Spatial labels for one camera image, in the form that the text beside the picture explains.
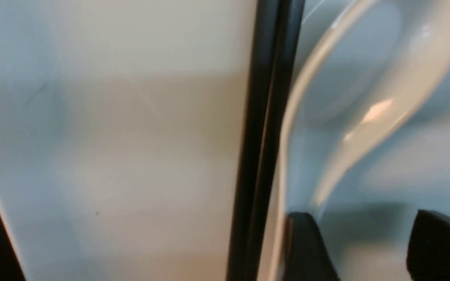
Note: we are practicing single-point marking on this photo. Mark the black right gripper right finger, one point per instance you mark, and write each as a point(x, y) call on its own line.
point(428, 253)

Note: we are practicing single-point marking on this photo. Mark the large white square plate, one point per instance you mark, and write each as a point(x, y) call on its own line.
point(121, 126)

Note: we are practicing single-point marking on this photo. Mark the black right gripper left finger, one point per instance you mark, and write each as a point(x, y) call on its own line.
point(305, 255)

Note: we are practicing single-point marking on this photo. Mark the white ceramic spoon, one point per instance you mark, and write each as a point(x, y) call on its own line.
point(365, 139)

